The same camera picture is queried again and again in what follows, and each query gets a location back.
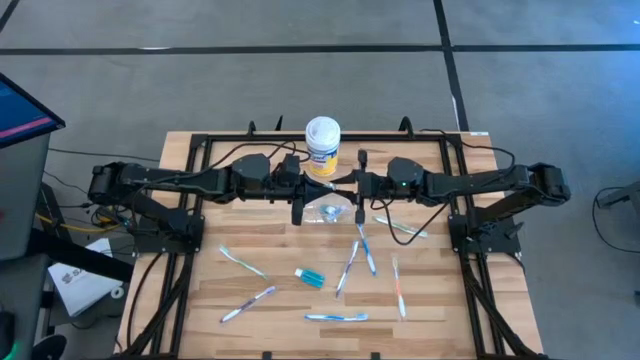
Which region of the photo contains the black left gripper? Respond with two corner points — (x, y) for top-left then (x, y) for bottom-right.
(272, 153), (332, 226)

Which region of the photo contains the black left wrist camera cable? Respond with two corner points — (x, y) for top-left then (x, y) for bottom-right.
(189, 140), (312, 177)

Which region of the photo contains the purple white toothbrush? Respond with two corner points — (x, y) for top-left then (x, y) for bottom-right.
(219, 285), (278, 324)
(335, 239), (360, 299)

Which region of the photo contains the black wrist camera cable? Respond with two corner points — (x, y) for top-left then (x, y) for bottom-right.
(369, 197), (451, 247)
(189, 140), (312, 177)

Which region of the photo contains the grey floor box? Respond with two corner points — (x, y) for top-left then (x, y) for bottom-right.
(597, 179), (640, 210)

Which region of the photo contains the yellow cable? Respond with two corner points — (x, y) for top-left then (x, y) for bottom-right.
(34, 212), (122, 235)

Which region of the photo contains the tilted flat screen monitor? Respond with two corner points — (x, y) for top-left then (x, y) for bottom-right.
(0, 73), (66, 150)

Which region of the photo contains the white printed booklet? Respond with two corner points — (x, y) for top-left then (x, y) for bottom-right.
(48, 238), (125, 317)

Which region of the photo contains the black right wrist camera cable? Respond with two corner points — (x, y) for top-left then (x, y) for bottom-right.
(369, 197), (451, 247)

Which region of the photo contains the grey cabinet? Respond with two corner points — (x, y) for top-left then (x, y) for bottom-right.
(0, 132), (51, 261)

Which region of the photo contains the black looped floor cable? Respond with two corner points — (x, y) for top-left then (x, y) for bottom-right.
(592, 185), (640, 255)

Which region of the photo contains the black metal table frame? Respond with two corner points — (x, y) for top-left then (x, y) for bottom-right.
(117, 130), (551, 360)

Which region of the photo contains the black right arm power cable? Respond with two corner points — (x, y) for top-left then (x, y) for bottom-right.
(419, 128), (516, 170)

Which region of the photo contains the Lysol wipes canister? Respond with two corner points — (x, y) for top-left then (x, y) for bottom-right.
(304, 115), (342, 177)

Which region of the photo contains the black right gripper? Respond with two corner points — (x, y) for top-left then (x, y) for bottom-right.
(330, 148), (390, 225)

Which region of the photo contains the orange green toothbrush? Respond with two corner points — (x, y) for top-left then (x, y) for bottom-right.
(391, 256), (407, 321)

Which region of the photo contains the thin black floor cable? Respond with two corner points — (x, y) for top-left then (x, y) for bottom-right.
(47, 147), (161, 164)

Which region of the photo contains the black metal beam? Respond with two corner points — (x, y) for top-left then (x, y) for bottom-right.
(27, 227), (135, 282)

